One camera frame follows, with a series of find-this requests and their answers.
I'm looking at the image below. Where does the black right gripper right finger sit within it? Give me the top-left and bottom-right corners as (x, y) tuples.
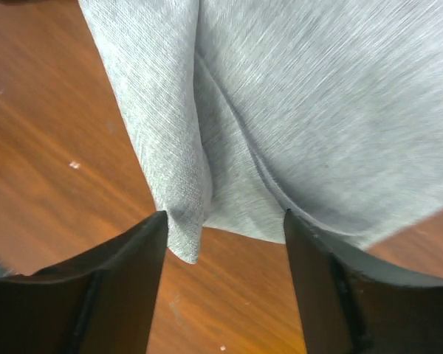
(284, 211), (443, 353)

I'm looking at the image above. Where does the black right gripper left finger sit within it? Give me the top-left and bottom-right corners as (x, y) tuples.
(0, 211), (168, 353)

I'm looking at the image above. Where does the grey cloth napkin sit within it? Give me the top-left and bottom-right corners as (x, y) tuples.
(79, 1), (443, 263)

